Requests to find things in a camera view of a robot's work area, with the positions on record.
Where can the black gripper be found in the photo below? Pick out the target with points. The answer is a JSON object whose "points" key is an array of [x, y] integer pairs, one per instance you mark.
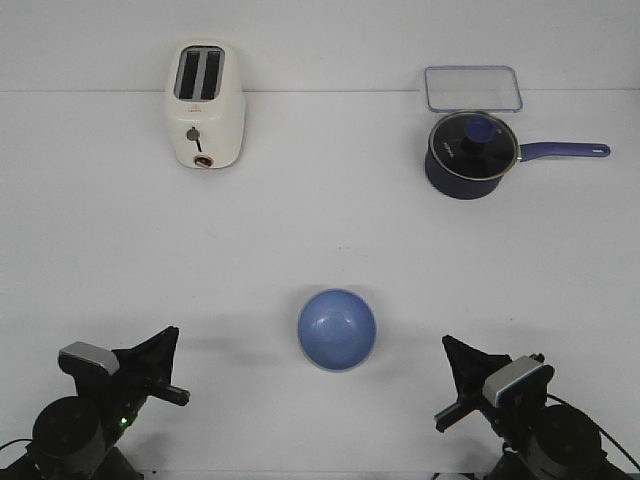
{"points": [[518, 408], [145, 371]]}

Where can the blue bowl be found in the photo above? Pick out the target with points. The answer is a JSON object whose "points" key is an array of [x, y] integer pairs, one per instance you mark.
{"points": [[336, 330]]}

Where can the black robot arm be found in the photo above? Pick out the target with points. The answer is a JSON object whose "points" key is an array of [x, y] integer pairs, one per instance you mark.
{"points": [[544, 437], [75, 437]]}

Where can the dark blue saucepan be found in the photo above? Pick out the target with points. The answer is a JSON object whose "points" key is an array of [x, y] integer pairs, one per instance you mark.
{"points": [[459, 188]]}

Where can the glass pot lid blue knob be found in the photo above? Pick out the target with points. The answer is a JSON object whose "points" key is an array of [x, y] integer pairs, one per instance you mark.
{"points": [[474, 145]]}

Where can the white two-slot toaster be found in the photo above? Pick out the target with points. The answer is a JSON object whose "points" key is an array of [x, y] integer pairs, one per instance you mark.
{"points": [[205, 105]]}

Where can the clear plastic container lid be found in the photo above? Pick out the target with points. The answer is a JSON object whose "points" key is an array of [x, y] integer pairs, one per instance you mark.
{"points": [[491, 88]]}

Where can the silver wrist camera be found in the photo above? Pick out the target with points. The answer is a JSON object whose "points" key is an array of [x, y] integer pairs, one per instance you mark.
{"points": [[81, 352], [499, 382]]}

